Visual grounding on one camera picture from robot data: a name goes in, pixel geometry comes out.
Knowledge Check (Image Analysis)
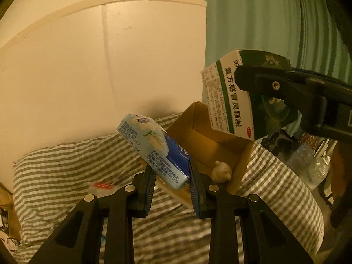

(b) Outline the green white medicine box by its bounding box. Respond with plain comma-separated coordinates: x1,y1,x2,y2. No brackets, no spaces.
201,49,298,141

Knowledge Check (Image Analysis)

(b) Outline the blue white tissue pack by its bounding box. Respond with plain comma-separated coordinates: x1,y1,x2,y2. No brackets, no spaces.
117,113,190,190

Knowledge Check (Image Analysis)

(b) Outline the grey white checkered duvet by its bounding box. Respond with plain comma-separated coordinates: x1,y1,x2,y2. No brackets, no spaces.
13,134,324,263

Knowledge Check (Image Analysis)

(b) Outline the teal curtain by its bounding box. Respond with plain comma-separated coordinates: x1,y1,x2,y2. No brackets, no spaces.
202,0,352,137

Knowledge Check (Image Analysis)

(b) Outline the small white plush object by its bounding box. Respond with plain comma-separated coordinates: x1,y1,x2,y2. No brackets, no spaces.
211,161,233,183

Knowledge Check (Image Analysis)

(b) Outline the large brown cardboard box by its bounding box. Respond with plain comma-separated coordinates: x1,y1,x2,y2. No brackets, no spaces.
156,102,254,195

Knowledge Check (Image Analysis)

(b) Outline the white headboard panel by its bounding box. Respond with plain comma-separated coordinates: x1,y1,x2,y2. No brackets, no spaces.
1,0,206,189

